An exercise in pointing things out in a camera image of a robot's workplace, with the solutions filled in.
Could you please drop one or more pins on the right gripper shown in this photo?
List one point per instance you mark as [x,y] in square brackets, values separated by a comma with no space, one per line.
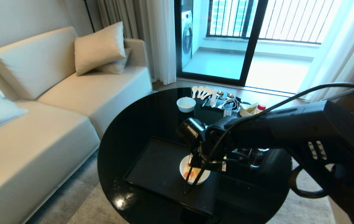
[209,159]

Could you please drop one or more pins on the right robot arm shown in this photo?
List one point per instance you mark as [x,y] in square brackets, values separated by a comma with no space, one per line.
[304,130]

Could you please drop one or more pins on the orange food scraps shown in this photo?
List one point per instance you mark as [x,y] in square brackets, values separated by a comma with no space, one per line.
[186,174]

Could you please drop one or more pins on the white bowl with scraps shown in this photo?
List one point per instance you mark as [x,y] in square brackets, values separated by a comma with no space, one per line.
[204,178]

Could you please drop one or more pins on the black rectangular tray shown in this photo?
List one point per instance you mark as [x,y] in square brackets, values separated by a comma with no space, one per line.
[158,171]

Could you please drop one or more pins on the empty white bowl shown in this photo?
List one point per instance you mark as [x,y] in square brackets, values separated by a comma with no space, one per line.
[186,104]

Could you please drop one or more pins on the dark sauce bottle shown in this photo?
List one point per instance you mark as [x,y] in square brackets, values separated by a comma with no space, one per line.
[257,157]

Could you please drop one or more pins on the round black glass table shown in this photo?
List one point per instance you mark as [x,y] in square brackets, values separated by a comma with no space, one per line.
[139,124]

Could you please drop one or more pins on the pale chopsticks bundle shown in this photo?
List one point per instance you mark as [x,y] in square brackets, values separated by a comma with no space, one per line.
[214,98]

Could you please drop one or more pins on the yellow snack packet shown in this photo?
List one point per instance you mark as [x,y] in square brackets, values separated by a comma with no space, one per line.
[247,109]

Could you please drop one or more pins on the pale short spoon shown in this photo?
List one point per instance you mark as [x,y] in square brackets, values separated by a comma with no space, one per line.
[205,91]
[210,92]
[194,90]
[200,90]

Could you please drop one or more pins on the red capped bottle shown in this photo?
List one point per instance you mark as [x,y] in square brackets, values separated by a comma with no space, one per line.
[260,108]

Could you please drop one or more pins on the small beige cushion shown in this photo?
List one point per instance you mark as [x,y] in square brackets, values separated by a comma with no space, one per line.
[116,66]

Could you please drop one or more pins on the white washing machine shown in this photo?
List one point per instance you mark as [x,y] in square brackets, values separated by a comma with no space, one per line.
[187,34]

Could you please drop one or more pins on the white sheer curtain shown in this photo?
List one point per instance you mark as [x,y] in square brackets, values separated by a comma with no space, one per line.
[338,53]
[161,37]

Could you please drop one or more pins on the beige sofa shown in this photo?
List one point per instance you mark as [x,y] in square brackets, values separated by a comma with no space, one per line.
[40,130]

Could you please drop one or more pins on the large beige cushion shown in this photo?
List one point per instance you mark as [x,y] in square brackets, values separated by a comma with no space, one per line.
[99,48]

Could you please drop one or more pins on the black balcony railing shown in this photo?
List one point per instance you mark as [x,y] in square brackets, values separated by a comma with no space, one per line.
[273,20]

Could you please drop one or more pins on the black lamp pole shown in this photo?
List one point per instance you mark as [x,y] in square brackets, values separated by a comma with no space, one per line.
[88,15]

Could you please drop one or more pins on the black sliding door frame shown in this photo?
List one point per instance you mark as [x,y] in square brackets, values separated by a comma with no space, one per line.
[253,43]

